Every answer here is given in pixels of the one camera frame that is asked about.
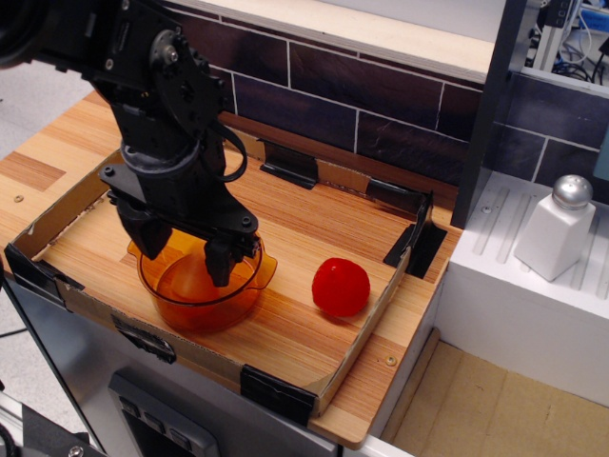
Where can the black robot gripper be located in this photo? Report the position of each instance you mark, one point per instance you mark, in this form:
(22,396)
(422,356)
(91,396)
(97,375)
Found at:
(191,197)

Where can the orange toy carrot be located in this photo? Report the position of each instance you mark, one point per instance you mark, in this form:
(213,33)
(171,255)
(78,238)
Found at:
(189,282)

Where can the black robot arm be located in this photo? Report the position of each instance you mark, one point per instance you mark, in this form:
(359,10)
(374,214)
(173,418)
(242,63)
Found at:
(166,104)

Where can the orange transparent plastic pot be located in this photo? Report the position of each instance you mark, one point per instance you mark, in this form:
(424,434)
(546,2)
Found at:
(235,300)

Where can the red toy tomato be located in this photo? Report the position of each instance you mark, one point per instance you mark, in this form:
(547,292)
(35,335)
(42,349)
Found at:
(340,287)

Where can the silver toy oven front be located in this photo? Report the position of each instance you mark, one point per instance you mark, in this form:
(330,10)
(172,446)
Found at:
(135,404)

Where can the wooden shelf with dark posts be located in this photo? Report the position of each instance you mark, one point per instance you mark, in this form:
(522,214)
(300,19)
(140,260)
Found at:
(382,93)

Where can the white toy sink drainboard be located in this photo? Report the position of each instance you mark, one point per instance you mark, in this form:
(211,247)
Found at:
(497,308)

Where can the white salt shaker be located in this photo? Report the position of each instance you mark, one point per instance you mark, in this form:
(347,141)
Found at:
(553,238)

